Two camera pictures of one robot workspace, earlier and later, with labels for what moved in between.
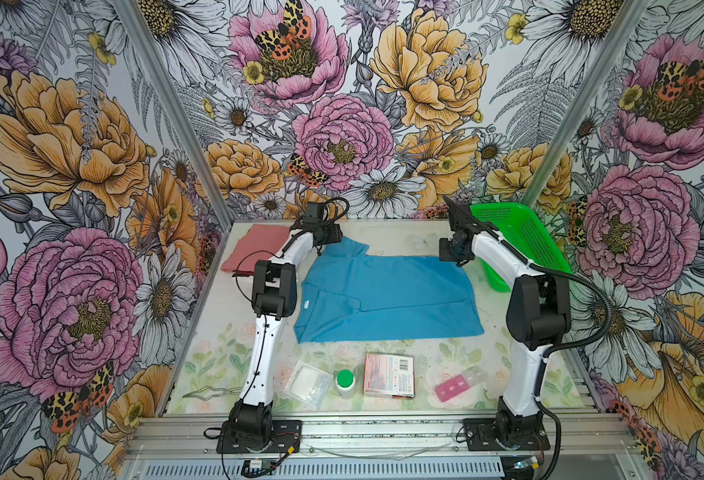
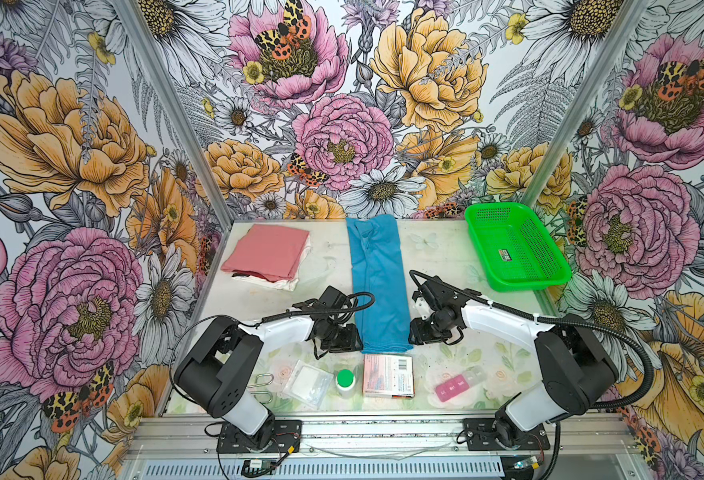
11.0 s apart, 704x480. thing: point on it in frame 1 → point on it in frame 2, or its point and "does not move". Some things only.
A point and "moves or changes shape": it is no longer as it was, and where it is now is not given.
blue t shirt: (349, 295) moves or changes shape
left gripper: (335, 234) → (348, 343)
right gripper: (446, 255) → (419, 335)
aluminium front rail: (179, 436) does not move
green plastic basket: (521, 231) does not move
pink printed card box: (391, 376) does not move
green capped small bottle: (345, 381) does not move
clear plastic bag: (309, 385) does not move
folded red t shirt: (259, 244) does not move
